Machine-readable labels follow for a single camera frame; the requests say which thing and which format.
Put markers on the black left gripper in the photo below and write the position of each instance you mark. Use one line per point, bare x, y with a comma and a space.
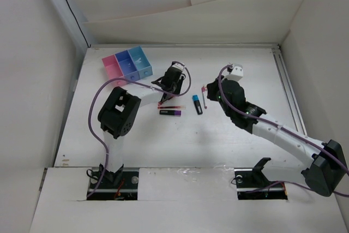
179, 83

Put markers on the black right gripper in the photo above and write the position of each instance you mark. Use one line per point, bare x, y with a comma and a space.
212, 87

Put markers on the blue capped black highlighter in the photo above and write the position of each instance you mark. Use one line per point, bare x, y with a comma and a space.
197, 104

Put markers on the red transparent pen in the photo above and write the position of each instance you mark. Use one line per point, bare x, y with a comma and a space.
172, 107
170, 104

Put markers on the purple capped black highlighter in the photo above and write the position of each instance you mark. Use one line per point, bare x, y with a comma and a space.
170, 112

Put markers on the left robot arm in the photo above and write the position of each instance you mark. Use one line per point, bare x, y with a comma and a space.
118, 114

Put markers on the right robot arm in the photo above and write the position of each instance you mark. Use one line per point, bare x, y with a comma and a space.
323, 164

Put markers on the pink capped white marker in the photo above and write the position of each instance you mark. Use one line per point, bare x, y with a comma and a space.
203, 89

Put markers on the blue drawer container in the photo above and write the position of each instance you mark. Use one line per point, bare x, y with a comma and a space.
141, 62

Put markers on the purple drawer container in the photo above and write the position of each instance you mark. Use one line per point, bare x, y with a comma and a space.
127, 66

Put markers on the pink drawer container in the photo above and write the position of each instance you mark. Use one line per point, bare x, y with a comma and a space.
112, 67

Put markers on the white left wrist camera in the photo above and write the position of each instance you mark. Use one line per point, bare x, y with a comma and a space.
178, 66

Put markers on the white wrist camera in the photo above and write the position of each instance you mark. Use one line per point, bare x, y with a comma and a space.
178, 66
235, 72

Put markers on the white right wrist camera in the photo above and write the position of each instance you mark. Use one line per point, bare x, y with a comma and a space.
235, 72

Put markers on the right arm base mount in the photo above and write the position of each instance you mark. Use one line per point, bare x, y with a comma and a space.
252, 184

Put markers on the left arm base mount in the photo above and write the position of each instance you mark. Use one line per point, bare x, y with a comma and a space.
119, 186

